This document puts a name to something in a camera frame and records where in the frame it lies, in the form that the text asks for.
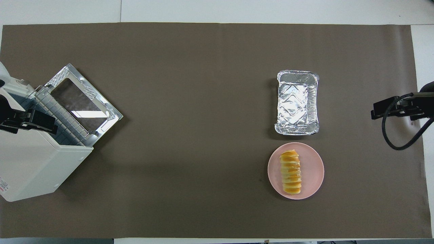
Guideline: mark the aluminium foil tray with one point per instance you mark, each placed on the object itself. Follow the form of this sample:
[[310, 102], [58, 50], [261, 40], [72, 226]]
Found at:
[[296, 103]]

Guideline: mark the pink round plate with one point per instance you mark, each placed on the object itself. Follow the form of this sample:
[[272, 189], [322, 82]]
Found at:
[[312, 169]]

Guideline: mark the brown table mat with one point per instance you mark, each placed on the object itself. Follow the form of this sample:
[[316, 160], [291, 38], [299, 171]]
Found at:
[[203, 101]]

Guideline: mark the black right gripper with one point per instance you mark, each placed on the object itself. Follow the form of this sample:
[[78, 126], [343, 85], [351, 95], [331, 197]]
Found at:
[[401, 106]]

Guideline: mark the yellow sliced bread loaf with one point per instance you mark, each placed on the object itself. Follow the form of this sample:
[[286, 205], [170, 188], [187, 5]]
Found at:
[[291, 173]]

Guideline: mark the white toaster oven body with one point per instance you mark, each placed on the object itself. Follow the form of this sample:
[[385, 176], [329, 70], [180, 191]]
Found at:
[[37, 169]]

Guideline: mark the glass oven door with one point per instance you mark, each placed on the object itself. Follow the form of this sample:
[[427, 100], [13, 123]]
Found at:
[[79, 100]]

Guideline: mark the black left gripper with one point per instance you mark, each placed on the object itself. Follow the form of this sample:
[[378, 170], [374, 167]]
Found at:
[[22, 119]]

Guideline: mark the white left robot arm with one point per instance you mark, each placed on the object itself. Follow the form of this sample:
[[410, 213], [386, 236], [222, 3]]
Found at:
[[2, 73]]

